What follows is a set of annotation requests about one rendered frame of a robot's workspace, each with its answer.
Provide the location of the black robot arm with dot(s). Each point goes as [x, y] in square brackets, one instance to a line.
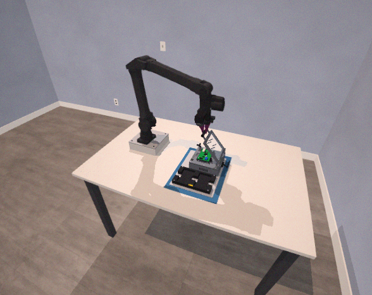
[147, 120]

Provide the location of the green circuit board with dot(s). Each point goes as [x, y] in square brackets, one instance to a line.
[204, 155]

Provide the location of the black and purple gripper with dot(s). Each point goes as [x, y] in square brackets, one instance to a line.
[207, 123]

